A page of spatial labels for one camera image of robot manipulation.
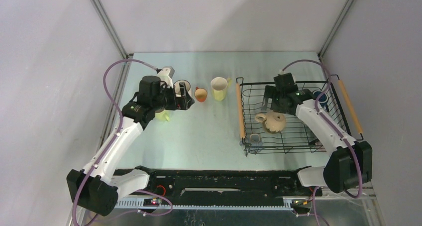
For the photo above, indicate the dark blue mug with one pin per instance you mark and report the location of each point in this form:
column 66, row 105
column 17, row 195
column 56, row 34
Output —
column 323, row 98

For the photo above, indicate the left wooden rack handle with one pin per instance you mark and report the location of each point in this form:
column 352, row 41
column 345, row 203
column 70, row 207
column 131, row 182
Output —
column 240, row 111

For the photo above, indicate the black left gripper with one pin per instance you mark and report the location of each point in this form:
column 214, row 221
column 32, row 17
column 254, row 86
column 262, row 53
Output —
column 183, row 103

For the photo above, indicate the light green mug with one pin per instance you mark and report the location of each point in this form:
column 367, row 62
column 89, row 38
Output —
column 162, row 115

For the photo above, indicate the white mug black handle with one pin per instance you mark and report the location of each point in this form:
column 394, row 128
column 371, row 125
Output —
column 178, row 89

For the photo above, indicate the right wooden rack handle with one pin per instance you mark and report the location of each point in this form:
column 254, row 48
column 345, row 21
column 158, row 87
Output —
column 350, row 107

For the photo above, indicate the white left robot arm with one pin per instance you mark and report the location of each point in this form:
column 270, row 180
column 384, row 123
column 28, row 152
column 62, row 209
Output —
column 95, row 187

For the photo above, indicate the small red orange cup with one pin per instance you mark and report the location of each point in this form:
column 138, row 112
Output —
column 200, row 94

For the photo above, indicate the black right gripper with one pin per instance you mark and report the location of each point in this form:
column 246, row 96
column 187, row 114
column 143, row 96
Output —
column 270, row 92

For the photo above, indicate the black wire dish rack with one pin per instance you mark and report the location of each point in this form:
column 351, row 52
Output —
column 296, row 136

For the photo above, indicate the wooden rack handle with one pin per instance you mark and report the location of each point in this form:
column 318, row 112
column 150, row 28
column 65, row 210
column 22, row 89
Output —
column 240, row 111
column 350, row 107

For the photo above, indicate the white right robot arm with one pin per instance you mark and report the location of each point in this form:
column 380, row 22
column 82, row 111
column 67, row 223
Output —
column 350, row 161

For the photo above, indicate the yellow green faceted mug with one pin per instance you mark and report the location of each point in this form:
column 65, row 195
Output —
column 219, row 86

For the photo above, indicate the small grey blue cup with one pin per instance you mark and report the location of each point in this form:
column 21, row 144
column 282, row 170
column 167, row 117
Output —
column 255, row 139

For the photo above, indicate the aluminium slotted rail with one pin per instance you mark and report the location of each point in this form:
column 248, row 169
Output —
column 140, row 203

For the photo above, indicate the beige round speckled mug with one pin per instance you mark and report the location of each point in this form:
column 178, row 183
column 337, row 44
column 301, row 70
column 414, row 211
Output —
column 271, row 121

